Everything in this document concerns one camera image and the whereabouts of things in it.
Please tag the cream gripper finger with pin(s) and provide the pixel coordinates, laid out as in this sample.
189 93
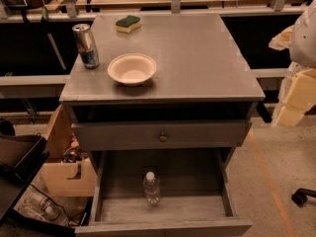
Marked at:
282 40
297 95

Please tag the clear plastic water bottle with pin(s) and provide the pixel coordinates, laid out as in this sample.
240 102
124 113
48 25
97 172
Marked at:
151 185

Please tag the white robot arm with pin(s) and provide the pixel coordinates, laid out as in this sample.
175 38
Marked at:
303 38

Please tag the grey wooden drawer cabinet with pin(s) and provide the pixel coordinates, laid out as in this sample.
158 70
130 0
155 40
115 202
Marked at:
200 75

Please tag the grey top drawer with knob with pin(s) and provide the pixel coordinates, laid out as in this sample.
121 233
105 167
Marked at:
136 135

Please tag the open grey middle drawer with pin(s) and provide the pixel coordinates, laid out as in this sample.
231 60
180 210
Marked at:
194 196

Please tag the plastic bottle on floor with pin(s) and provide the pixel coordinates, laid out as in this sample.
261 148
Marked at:
44 206

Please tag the black chair caster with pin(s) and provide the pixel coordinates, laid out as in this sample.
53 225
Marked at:
300 197

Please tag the white paper bowl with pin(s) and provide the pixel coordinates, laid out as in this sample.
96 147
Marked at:
132 69

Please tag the green yellow sponge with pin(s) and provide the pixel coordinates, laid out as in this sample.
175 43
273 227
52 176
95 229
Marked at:
128 24

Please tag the silver blue drink can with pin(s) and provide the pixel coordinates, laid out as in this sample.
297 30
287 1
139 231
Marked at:
86 45

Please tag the light wooden crate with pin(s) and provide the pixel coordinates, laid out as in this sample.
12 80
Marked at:
67 172

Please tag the black plastic bin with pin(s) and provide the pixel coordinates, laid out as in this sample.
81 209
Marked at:
20 155

